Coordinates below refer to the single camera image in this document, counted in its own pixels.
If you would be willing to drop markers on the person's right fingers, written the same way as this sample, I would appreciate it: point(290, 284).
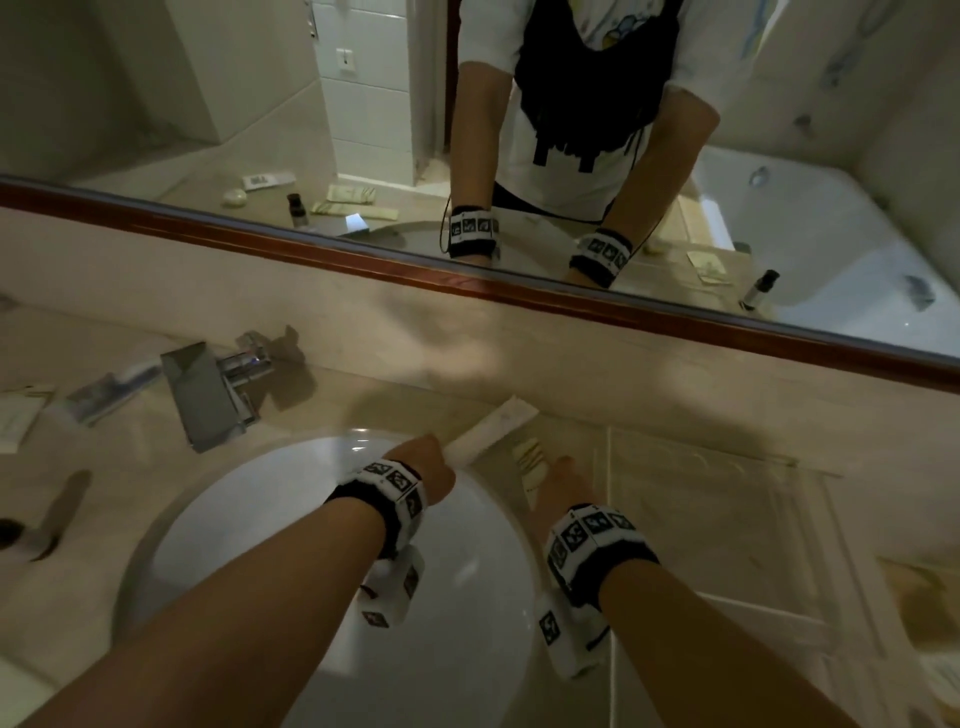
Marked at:
point(560, 472)

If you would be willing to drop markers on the white toothpaste tube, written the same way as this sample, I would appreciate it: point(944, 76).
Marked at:
point(495, 433)

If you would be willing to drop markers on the person's right forearm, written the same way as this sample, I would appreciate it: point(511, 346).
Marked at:
point(697, 652)

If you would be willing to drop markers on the white round sink basin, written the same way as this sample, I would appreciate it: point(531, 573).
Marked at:
point(465, 645)

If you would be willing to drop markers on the chrome square faucet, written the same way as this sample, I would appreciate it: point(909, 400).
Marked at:
point(206, 397)

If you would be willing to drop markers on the person's left forearm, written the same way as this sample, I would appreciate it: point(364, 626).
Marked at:
point(225, 622)

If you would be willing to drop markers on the marker-printed wrist band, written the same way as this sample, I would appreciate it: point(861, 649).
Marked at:
point(592, 540)
point(386, 487)

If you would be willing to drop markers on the clear glass tray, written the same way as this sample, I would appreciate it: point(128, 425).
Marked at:
point(727, 525)

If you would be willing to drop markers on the wood-framed wall mirror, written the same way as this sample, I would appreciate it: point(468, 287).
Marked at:
point(225, 112)

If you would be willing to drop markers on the person's left fingers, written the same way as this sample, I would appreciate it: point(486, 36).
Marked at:
point(445, 472)

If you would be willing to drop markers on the small black bottle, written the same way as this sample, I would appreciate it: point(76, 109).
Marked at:
point(9, 534)

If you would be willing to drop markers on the marker-printed left wrist band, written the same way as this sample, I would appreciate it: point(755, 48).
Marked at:
point(386, 487)

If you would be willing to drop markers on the white flat paper packet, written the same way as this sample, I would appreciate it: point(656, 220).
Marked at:
point(19, 418)

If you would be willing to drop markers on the person's left hand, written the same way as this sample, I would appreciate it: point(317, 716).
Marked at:
point(421, 472)

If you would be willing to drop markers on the marker-printed right wrist band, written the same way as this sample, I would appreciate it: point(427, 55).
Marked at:
point(592, 540)

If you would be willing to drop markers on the person's right hand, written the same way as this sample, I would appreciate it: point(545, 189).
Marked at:
point(553, 495)

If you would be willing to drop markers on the striped cream packet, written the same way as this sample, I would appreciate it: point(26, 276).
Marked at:
point(529, 459)

